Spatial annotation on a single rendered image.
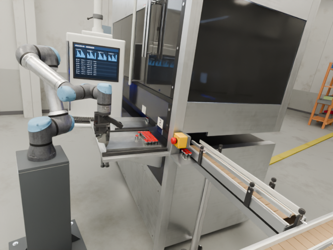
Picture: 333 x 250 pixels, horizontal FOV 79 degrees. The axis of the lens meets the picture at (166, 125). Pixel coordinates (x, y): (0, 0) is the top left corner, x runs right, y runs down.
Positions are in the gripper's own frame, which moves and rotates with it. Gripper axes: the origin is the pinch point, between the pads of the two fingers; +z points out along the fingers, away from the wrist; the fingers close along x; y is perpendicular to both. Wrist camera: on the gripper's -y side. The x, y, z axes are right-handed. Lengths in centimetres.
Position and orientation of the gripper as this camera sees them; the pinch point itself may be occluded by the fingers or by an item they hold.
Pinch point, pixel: (107, 144)
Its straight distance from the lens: 123.7
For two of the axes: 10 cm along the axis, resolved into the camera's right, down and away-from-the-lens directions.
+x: 4.3, 3.3, -8.4
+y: -9.0, 0.3, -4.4
